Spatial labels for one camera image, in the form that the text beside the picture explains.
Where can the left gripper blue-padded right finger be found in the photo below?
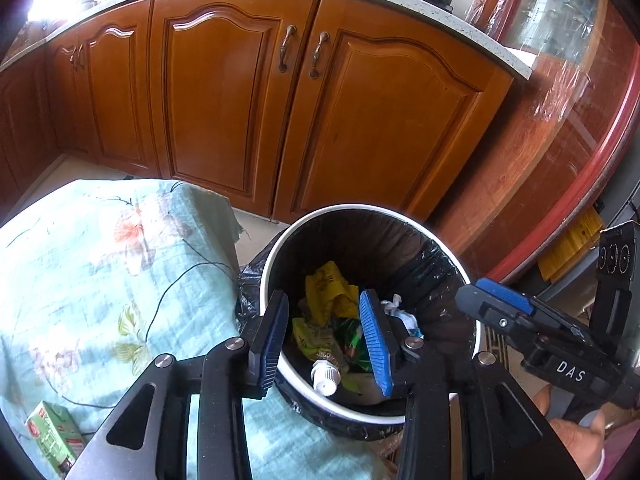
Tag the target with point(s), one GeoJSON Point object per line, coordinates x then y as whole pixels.
{"type": "Point", "coordinates": [476, 405]}

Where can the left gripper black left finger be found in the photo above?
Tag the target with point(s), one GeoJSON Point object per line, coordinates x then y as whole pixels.
{"type": "Point", "coordinates": [146, 434]}

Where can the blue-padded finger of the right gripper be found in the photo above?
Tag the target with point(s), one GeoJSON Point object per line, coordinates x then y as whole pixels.
{"type": "Point", "coordinates": [505, 294]}

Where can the green milk carton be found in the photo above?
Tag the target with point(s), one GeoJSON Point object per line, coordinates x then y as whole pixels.
{"type": "Point", "coordinates": [56, 435]}

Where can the white paper ball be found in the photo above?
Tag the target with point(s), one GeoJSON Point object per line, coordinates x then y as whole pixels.
{"type": "Point", "coordinates": [393, 308]}

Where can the green foil snack bag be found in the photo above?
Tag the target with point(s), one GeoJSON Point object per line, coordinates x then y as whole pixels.
{"type": "Point", "coordinates": [349, 336]}

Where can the green spout drink pouch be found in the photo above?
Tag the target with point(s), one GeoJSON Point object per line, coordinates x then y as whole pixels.
{"type": "Point", "coordinates": [329, 368]}

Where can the yellow snack wrapper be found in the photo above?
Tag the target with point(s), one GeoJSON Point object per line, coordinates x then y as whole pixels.
{"type": "Point", "coordinates": [329, 296]}

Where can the white rimmed trash bin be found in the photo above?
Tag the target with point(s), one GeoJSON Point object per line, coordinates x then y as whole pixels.
{"type": "Point", "coordinates": [374, 248]}

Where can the wooden lower kitchen cabinets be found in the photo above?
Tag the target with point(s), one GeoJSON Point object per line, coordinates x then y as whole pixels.
{"type": "Point", "coordinates": [283, 106]}

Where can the person's right hand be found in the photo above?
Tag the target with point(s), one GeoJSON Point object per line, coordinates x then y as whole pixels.
{"type": "Point", "coordinates": [595, 452]}

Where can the red-framed glass door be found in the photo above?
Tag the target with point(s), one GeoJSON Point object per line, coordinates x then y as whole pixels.
{"type": "Point", "coordinates": [556, 138]}

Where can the light blue floral tablecloth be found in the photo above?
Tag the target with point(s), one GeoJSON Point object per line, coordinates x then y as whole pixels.
{"type": "Point", "coordinates": [97, 279]}

